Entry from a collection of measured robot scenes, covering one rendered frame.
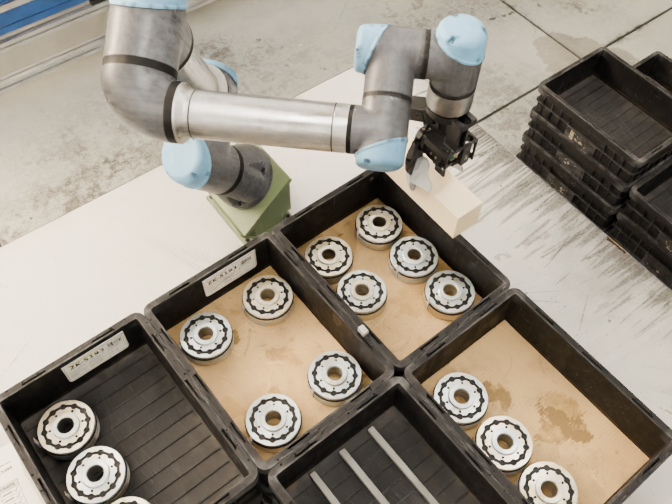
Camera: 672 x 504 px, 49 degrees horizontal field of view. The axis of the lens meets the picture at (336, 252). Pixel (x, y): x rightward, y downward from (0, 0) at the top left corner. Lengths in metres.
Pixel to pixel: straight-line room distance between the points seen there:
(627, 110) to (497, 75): 0.88
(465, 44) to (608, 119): 1.41
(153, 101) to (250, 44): 2.20
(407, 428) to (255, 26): 2.36
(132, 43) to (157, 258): 0.71
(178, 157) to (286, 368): 0.49
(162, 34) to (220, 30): 2.23
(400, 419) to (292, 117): 0.62
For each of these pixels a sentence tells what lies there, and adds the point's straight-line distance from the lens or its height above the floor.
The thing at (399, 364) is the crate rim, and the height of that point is 0.93.
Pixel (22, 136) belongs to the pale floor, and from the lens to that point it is 3.14.
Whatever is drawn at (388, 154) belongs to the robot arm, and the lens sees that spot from 1.08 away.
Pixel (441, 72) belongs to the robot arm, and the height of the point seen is 1.38.
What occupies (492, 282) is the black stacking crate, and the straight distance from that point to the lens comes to 1.49.
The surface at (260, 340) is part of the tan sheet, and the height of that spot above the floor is 0.83.
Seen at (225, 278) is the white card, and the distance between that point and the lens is 1.49.
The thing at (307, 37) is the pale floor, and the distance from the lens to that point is 3.35.
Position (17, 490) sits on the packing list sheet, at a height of 0.70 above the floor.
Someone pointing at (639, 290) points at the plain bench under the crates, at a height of 0.70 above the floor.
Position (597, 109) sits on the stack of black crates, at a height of 0.49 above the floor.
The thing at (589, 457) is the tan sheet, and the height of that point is 0.83.
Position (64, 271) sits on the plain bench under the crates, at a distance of 1.80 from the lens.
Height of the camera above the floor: 2.14
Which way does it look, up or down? 56 degrees down
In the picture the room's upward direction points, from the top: 2 degrees clockwise
